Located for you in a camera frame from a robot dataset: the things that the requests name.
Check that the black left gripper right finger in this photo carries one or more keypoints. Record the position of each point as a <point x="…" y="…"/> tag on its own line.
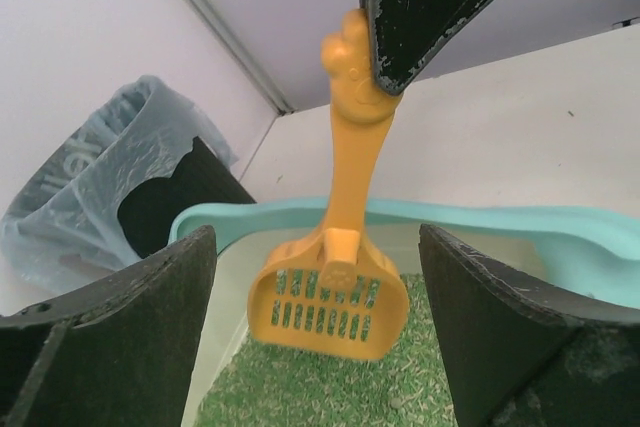
<point x="519" y="351"/>

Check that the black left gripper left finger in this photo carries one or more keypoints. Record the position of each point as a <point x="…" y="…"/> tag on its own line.
<point x="117" y="352"/>

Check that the teal cat litter box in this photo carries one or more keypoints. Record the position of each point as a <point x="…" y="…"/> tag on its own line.
<point x="585" y="250"/>

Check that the orange litter scoop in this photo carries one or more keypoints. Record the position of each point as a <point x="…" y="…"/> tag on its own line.
<point x="333" y="291"/>

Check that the green litter pellets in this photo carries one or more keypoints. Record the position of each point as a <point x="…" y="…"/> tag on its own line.
<point x="275" y="386"/>

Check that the blue plastic bin liner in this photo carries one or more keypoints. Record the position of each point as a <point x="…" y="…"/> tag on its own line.
<point x="61" y="230"/>

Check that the black trash bin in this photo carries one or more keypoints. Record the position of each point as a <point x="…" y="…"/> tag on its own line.
<point x="147" y="212"/>

